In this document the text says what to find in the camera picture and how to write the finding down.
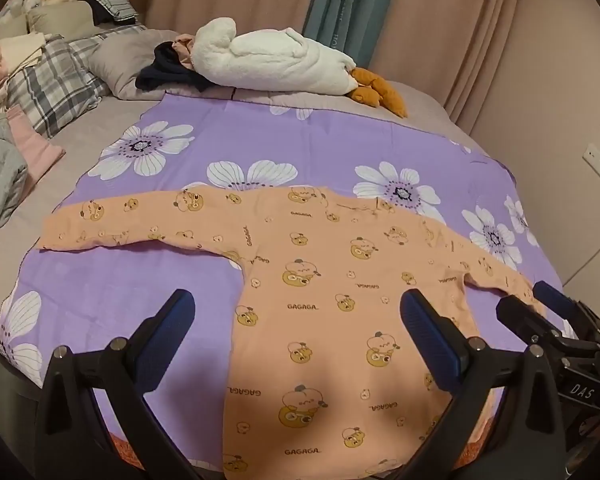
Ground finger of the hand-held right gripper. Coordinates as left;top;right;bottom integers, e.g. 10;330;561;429
496;296;565;347
533;281;590;322

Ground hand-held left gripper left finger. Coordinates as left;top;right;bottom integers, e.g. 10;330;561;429
32;288;196;480

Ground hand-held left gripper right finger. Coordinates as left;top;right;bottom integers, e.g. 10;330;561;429
400;287;581;480

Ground orange bear-print baby top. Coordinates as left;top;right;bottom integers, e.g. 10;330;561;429
34;185;548;477

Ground striped folded clothes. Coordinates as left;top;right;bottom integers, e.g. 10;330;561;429
82;0;142;27

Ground purple floral bed sheet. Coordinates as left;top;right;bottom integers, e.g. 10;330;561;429
0;94;567;480

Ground orange fuzzy blanket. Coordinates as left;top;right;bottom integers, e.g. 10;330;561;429
106;392;503;480

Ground grey bed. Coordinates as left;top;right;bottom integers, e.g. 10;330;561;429
0;25;571;401

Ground pink folded cloth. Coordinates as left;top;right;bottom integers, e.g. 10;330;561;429
5;105;67;182

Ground dark navy cloth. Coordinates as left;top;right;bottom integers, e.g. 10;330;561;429
135;40;213;93

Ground grey pillow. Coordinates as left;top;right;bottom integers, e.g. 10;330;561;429
87;29;193;101

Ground plaid pillow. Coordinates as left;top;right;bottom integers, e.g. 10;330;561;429
5;24;148;139

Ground small pink cloth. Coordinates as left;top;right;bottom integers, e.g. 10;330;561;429
171;34;197;67

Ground white goose plush toy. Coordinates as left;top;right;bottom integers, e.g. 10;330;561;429
190;17;409;118

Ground cream cloth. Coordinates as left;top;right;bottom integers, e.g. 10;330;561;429
0;30;48;128

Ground beige cushion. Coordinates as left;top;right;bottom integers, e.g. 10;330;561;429
26;2;95;41

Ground teal curtain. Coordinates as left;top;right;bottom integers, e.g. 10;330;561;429
302;0;383;68

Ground pile of plush toys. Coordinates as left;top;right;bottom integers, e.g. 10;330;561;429
0;0;67;22

